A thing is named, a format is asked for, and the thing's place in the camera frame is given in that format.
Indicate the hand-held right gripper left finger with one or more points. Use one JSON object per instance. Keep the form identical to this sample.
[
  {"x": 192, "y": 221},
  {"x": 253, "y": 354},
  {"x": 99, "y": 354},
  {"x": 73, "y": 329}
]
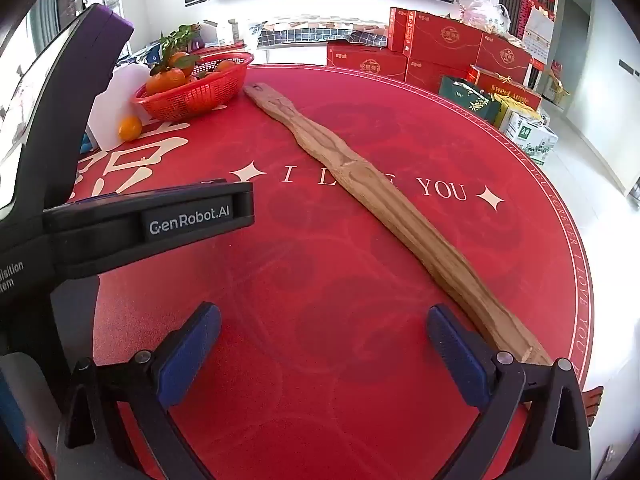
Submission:
[{"x": 190, "y": 360}]

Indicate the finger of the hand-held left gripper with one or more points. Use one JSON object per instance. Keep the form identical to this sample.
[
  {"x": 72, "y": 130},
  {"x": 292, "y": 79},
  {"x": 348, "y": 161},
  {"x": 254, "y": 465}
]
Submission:
[{"x": 235, "y": 205}]

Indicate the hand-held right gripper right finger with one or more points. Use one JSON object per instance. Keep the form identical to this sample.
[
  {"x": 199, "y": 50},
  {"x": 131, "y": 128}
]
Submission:
[{"x": 457, "y": 360}]

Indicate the red plastic basket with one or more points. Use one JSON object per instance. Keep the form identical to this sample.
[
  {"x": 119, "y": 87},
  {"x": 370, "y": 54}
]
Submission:
[{"x": 200, "y": 92}]

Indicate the small orange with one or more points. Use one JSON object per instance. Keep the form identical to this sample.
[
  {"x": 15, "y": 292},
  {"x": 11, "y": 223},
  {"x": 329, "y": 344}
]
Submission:
[{"x": 130, "y": 128}]

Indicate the tangerine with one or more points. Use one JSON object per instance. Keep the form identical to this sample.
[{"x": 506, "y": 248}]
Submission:
[
  {"x": 166, "y": 81},
  {"x": 179, "y": 60},
  {"x": 225, "y": 66}
]

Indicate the oranges with leaves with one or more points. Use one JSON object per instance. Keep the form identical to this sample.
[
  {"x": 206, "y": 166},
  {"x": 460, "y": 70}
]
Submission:
[{"x": 175, "y": 40}]

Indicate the long wooden stick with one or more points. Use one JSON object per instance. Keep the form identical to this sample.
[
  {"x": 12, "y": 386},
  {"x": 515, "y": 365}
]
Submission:
[{"x": 380, "y": 200}]

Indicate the small white box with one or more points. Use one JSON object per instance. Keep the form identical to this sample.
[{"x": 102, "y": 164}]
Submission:
[{"x": 220, "y": 32}]

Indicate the blue checkered cloth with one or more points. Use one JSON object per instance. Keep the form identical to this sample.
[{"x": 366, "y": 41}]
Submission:
[{"x": 310, "y": 34}]

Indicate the red gift box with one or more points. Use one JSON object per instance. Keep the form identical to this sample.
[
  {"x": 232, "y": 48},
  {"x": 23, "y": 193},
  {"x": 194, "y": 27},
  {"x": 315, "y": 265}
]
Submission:
[
  {"x": 502, "y": 57},
  {"x": 445, "y": 37},
  {"x": 367, "y": 62},
  {"x": 397, "y": 30},
  {"x": 435, "y": 75}
]

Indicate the white green carton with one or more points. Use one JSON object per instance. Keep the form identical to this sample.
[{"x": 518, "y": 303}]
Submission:
[{"x": 532, "y": 137}]

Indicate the green gift bag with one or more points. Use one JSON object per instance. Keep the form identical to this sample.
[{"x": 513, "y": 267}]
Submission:
[{"x": 465, "y": 97}]

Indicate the yellow green carton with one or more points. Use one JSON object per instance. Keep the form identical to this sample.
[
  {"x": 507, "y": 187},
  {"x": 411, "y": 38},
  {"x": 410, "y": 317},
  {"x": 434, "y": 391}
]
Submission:
[{"x": 515, "y": 110}]

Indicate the plastic wrapped gift basket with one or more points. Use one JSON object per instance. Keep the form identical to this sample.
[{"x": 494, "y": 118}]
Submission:
[{"x": 482, "y": 12}]

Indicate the black wall switch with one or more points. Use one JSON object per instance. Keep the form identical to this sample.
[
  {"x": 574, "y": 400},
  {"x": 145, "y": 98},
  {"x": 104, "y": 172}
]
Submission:
[{"x": 629, "y": 68}]

